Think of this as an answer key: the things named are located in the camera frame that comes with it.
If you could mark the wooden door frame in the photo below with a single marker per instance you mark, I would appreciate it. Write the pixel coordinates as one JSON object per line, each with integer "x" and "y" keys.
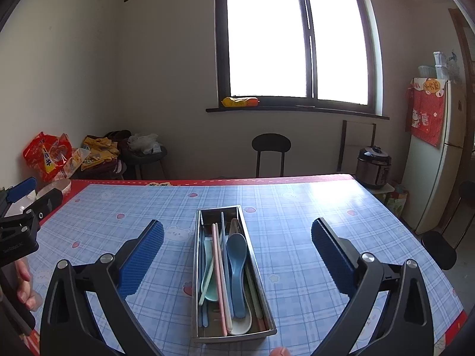
{"x": 462, "y": 52}

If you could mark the white plastic bag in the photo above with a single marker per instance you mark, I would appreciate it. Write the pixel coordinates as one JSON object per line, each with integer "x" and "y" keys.
{"x": 143, "y": 142}

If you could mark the blue spoon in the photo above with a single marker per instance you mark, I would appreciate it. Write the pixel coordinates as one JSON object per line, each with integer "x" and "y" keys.
{"x": 237, "y": 263}

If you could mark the white refrigerator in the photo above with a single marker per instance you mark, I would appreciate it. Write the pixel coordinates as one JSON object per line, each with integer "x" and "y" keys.
{"x": 434, "y": 185}

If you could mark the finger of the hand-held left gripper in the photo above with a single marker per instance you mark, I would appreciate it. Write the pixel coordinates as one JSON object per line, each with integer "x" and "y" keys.
{"x": 48, "y": 200}
{"x": 22, "y": 190}

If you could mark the grey spoon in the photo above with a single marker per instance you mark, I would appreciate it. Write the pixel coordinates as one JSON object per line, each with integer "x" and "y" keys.
{"x": 243, "y": 327}

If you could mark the black chair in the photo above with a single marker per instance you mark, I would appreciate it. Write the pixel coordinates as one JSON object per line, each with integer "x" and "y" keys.
{"x": 439, "y": 246}
{"x": 271, "y": 144}

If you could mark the dark-framed window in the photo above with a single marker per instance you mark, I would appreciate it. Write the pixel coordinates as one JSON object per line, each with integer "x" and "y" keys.
{"x": 267, "y": 33}

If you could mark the person's right hand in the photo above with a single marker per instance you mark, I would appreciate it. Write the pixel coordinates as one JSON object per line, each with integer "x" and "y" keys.
{"x": 280, "y": 352}

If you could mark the dark window sill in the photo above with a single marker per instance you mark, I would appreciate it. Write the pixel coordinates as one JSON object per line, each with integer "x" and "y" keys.
{"x": 297, "y": 110}

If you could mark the dark round stool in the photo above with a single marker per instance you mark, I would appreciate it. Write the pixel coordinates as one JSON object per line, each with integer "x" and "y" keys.
{"x": 148, "y": 159}

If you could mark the green chopstick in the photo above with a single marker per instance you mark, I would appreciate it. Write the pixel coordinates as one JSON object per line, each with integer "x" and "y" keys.
{"x": 258, "y": 304}
{"x": 252, "y": 291}

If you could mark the green patterned bag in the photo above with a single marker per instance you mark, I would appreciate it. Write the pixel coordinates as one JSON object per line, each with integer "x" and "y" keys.
{"x": 399, "y": 198}

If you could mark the metal utensil tray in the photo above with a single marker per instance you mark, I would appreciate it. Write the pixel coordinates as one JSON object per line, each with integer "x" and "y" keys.
{"x": 200, "y": 335}

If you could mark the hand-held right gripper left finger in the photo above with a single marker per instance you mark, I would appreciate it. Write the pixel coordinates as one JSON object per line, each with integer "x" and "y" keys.
{"x": 143, "y": 256}

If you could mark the yellow orange packet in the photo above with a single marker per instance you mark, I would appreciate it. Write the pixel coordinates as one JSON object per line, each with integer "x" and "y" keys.
{"x": 237, "y": 102}

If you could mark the person's left hand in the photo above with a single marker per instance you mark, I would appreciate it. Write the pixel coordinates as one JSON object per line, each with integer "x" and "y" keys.
{"x": 24, "y": 282}

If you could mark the grey shallow bowl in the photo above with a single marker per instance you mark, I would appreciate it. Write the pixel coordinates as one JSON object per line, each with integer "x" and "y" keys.
{"x": 55, "y": 187}

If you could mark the red printed cloth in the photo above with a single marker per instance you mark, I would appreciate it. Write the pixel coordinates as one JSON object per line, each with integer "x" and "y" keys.
{"x": 425, "y": 115}

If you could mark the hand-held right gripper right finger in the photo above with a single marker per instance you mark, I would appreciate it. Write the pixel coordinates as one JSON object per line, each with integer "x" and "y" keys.
{"x": 330, "y": 256}

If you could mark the red snack bag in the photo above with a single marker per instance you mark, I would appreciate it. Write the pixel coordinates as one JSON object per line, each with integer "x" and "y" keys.
{"x": 46, "y": 155}

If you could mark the clear plastic containers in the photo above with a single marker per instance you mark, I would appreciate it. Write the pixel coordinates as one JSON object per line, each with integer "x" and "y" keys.
{"x": 439, "y": 66}

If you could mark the blue chopstick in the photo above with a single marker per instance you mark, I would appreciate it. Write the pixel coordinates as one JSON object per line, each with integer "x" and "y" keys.
{"x": 202, "y": 315}
{"x": 225, "y": 237}

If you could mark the electric pressure cooker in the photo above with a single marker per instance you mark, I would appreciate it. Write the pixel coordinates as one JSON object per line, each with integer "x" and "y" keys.
{"x": 373, "y": 167}

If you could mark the light green spoon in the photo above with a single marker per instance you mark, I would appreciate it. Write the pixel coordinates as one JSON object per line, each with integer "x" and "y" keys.
{"x": 208, "y": 289}

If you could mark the pink chopstick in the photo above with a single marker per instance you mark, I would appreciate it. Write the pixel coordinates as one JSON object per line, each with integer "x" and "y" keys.
{"x": 225, "y": 309}
{"x": 219, "y": 285}

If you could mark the folded table dark frame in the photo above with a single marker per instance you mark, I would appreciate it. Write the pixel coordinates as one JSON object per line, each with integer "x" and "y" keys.
{"x": 358, "y": 137}

